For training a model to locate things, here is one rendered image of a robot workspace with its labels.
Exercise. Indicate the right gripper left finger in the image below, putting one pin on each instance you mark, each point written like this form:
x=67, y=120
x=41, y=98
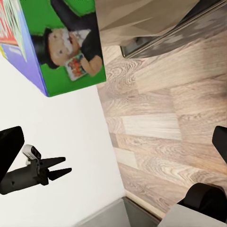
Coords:
x=11, y=142

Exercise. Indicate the bed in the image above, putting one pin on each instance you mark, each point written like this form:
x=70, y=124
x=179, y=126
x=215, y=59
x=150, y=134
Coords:
x=148, y=28

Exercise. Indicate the board game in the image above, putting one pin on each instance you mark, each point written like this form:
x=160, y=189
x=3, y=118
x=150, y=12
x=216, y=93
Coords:
x=55, y=44

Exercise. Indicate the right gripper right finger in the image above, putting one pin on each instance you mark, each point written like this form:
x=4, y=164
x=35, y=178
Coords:
x=219, y=140

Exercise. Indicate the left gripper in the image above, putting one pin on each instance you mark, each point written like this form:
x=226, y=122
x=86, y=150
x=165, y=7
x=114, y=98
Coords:
x=38, y=173

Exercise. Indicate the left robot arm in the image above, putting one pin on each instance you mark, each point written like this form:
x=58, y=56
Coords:
x=36, y=172

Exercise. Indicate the desk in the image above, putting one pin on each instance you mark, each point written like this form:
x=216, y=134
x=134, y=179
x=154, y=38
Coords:
x=122, y=213

